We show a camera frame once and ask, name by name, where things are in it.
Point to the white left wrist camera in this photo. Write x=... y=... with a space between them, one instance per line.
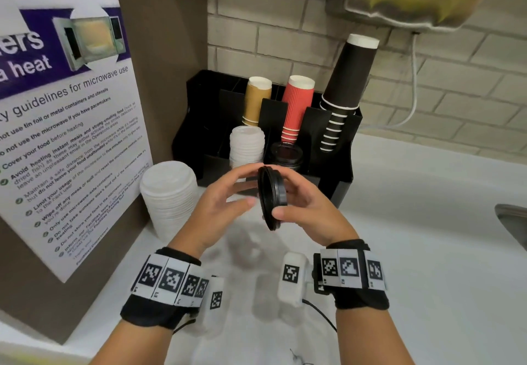
x=216 y=299

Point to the stack of red paper cups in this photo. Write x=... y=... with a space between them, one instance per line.
x=297 y=105

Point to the black cup and lid organizer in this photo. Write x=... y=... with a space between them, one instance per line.
x=197 y=109

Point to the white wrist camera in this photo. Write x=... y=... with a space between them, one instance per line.
x=216 y=299
x=291 y=274

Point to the short stack of black lids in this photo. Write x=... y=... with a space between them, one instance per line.
x=286 y=155

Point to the microwave safety poster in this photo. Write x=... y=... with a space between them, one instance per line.
x=74 y=150

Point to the stack of black paper cups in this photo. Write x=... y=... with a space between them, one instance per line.
x=350 y=72

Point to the stack of white lids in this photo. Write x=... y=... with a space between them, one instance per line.
x=164 y=187
x=247 y=146

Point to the person's left hand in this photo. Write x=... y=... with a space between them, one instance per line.
x=206 y=216

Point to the person's left forearm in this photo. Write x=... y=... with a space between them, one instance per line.
x=131 y=346

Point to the right marker wristband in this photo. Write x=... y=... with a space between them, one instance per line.
x=350 y=270

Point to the person's right hand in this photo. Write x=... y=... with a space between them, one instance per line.
x=321 y=216

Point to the steel sink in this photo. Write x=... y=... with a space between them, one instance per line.
x=512 y=222

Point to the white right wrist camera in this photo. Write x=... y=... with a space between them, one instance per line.
x=291 y=274

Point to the marker wristband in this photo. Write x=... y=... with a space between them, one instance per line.
x=164 y=280
x=350 y=270

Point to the stack of gold paper cups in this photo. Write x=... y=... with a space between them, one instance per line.
x=255 y=101

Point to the left marker wristband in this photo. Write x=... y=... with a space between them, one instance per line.
x=164 y=280

